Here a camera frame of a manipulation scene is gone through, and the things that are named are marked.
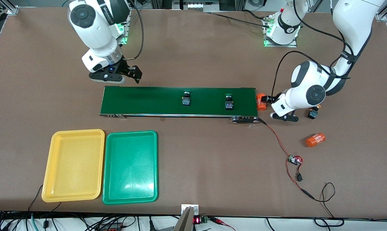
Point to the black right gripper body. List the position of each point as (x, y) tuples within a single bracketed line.
[(125, 68)]

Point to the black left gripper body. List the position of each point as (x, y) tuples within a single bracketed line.
[(272, 99)]

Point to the green push button switch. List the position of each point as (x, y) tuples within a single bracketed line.
[(229, 105), (186, 102)]

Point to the yellow push button switch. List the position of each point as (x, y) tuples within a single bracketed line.
[(313, 114)]

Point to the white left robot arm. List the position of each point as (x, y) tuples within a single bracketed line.
[(312, 93)]

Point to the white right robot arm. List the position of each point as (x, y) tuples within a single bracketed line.
[(97, 29)]

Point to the green conveyor belt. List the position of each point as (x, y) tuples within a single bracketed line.
[(209, 110)]

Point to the small controller circuit board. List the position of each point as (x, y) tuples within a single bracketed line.
[(293, 159)]

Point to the small black plug connector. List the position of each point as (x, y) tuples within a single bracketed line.
[(299, 177)]

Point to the green plastic tray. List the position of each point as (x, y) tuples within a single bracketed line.
[(129, 189)]

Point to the yellow plastic tray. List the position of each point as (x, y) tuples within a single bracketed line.
[(73, 173)]

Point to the red clip lead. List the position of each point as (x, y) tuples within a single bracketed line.
[(219, 221)]

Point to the red digit display module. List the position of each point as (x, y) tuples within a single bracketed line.
[(197, 220)]

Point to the grey metal bar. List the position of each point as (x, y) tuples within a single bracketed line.
[(184, 223)]

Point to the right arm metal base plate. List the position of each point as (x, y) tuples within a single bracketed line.
[(127, 32)]

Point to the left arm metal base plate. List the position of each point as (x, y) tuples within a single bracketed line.
[(281, 46)]

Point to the aluminium profile frame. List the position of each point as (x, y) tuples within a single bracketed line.
[(241, 4)]

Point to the silver mounting bracket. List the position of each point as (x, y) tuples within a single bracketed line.
[(190, 208)]

